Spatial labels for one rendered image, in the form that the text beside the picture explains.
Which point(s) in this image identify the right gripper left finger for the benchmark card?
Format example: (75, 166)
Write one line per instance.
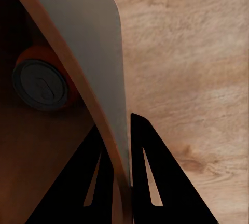
(64, 201)

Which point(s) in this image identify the can of soda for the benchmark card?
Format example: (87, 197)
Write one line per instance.
(41, 80)

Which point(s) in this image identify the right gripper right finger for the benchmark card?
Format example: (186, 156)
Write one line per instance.
(181, 202)

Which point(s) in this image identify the trash can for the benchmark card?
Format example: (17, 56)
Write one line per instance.
(36, 145)

